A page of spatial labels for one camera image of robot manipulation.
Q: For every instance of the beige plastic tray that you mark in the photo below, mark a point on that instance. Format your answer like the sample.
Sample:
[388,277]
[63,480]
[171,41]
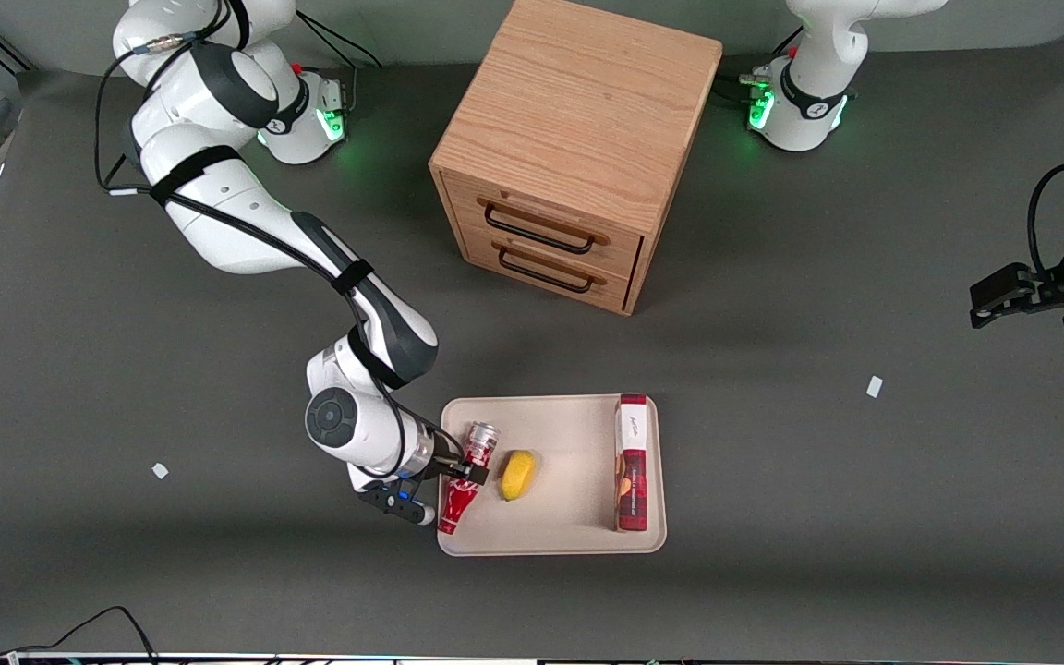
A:
[569,540]

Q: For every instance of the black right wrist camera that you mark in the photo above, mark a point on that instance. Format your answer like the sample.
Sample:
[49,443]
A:
[393,503]

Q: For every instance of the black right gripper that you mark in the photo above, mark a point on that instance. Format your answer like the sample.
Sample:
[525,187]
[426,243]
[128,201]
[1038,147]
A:
[445,458]

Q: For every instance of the yellow lemon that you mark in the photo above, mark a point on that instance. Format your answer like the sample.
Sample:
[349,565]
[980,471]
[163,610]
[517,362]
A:
[517,475]

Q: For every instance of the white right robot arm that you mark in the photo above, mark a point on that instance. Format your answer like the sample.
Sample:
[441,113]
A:
[227,203]

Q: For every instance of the red white cookie box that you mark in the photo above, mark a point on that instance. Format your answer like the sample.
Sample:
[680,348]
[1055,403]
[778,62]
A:
[634,471]

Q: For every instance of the wooden drawer cabinet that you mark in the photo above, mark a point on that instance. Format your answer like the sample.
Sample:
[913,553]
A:
[578,111]

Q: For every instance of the red coke bottle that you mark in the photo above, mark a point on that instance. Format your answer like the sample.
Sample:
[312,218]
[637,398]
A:
[456,506]

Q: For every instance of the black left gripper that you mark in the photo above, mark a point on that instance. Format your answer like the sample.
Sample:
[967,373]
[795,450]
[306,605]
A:
[1052,285]

